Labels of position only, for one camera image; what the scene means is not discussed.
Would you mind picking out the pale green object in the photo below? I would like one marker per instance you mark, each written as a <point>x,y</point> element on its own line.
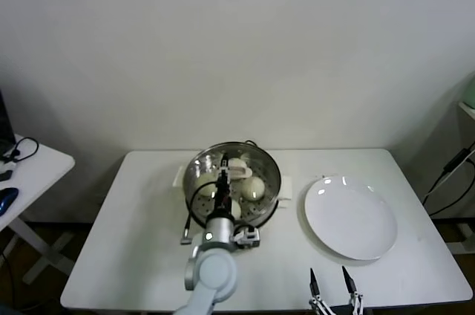
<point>470,92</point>

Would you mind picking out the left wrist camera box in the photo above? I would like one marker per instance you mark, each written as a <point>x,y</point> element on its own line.
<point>248,237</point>

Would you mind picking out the white shelf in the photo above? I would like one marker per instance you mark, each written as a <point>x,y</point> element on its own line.
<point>468,110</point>

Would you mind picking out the stainless steel steamer basket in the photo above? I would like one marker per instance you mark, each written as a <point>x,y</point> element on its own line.
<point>274,196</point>

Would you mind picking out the small black desk object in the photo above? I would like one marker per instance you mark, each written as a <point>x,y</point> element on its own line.
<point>5,174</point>

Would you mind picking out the small white adapter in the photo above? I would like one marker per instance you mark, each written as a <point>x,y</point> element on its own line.
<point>9,162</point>

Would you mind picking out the white furniture base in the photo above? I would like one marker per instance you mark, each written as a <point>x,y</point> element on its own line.
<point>464,233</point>

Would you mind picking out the dark laptop screen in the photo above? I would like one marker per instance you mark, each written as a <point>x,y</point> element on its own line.
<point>5,122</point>

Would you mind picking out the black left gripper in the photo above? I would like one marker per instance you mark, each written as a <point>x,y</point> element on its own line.
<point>222,196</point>

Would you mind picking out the round white plate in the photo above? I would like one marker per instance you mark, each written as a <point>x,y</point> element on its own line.
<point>349,218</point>

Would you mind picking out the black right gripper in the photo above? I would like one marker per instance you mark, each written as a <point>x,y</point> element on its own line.
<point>347,311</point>

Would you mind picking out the white side table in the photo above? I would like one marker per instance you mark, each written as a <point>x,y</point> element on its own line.
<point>44,166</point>

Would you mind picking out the round glass pot lid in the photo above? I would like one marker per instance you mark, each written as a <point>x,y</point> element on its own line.
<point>267,181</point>

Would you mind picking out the blue computer mouse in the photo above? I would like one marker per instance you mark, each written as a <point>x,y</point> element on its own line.
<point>7,196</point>

